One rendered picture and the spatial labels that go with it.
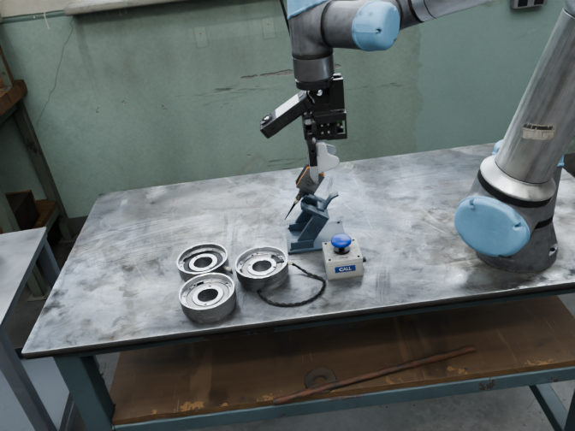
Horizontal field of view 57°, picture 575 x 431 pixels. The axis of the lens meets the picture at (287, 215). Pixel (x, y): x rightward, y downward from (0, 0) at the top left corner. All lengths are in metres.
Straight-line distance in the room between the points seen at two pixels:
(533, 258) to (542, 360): 0.28
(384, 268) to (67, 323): 0.62
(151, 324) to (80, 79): 1.81
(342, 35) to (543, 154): 0.36
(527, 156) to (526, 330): 0.59
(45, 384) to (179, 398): 0.76
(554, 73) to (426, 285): 0.44
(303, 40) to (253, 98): 1.65
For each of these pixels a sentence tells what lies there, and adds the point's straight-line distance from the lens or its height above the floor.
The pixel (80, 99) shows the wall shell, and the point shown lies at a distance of 2.71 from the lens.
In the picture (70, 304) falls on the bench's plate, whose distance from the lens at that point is 1.16.
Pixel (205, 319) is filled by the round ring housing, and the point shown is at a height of 0.82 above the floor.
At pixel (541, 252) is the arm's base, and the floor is 0.84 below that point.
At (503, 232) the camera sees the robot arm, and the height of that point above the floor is 0.97.
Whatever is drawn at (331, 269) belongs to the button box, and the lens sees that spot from 1.03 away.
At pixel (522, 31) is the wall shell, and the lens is 2.81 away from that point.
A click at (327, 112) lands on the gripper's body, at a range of 1.01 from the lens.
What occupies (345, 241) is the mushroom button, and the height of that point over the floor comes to 0.87.
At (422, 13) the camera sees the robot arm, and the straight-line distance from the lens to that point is 0.99.
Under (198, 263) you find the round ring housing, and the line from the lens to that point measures 1.12.
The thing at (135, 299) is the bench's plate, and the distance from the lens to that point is 1.10.
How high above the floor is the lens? 1.45
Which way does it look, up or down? 31 degrees down
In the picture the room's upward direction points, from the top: 7 degrees counter-clockwise
